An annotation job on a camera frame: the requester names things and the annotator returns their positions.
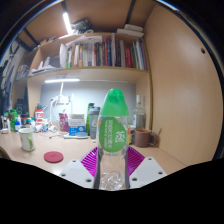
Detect grey shaker bottle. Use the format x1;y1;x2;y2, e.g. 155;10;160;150
87;105;101;136

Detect pink packet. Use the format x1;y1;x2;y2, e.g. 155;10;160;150
58;112;70;133

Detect ceiling light tube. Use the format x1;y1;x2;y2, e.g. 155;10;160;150
62;12;74;35

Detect small white bottle blue label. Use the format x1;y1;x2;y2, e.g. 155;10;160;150
14;114;22;133

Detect under-shelf light bar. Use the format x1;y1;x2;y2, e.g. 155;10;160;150
44;78;81;84

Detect blue and white box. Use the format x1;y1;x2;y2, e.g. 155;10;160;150
68;113;87;136

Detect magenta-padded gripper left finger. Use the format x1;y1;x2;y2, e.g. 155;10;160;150
59;146;100;190

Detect hanging dark clothes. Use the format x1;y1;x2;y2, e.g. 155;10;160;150
0;46;18;101

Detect brown ceramic mug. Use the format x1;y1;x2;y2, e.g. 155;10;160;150
133;128;158;148

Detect red and white can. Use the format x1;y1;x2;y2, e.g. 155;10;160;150
34;108;45;126

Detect white mug green handle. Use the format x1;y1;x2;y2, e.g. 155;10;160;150
18;127;37;152

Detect clear bottle green cap label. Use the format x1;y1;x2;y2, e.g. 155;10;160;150
94;88;131;192

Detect flat round red coaster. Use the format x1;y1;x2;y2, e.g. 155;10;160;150
43;150;64;164

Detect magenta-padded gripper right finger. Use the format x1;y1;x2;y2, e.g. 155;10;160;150
125;145;168;190

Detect dark green bottle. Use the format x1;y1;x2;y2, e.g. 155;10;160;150
85;102;95;134

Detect green plastic container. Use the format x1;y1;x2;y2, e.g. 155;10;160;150
9;109;18;132

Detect clear glass bottle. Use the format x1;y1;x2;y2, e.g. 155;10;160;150
133;94;147;130

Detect white desk lamp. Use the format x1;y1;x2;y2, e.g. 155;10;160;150
49;82;69;133

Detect light blue shallow dish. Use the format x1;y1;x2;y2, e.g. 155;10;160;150
63;132;89;140

